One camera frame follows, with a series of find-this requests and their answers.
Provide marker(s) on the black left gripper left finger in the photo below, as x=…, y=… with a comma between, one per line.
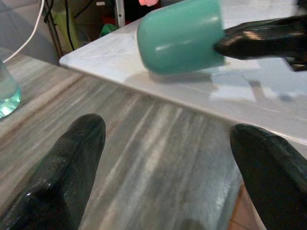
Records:
x=57, y=182

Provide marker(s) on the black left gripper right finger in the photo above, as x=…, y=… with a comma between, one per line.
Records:
x=275, y=182

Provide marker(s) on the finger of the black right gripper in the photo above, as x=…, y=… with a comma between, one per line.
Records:
x=263, y=40
x=299, y=64

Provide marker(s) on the green plastic mug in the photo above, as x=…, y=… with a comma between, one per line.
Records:
x=177, y=38

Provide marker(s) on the clear plastic water bottle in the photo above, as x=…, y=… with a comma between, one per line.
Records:
x=7, y=95

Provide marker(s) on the pink round device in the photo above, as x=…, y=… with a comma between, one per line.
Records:
x=147, y=2

